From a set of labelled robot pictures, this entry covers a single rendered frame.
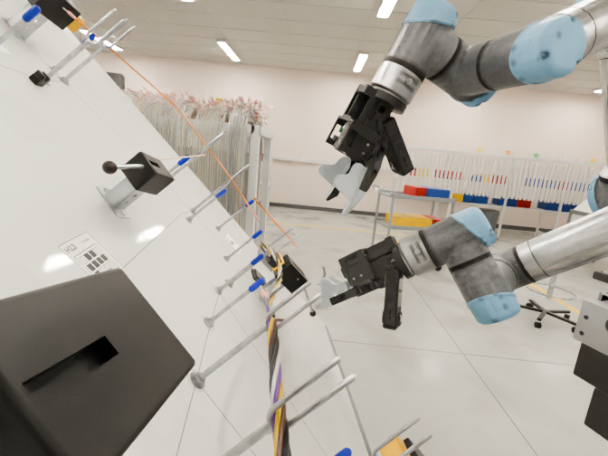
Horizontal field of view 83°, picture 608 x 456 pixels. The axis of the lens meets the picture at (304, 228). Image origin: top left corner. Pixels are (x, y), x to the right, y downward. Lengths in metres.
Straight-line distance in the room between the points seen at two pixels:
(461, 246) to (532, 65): 0.28
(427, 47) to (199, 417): 0.57
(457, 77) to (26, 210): 0.60
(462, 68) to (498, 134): 9.08
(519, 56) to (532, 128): 9.52
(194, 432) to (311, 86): 8.66
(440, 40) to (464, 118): 8.77
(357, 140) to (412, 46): 0.16
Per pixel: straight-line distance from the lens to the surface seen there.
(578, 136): 10.66
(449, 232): 0.64
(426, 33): 0.63
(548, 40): 0.56
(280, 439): 0.22
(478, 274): 0.65
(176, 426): 0.32
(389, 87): 0.61
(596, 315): 0.92
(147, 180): 0.43
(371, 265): 0.68
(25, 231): 0.34
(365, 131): 0.59
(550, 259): 0.75
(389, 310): 0.67
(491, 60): 0.61
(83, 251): 0.36
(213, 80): 9.22
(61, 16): 0.71
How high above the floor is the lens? 1.36
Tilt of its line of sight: 12 degrees down
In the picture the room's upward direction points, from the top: 5 degrees clockwise
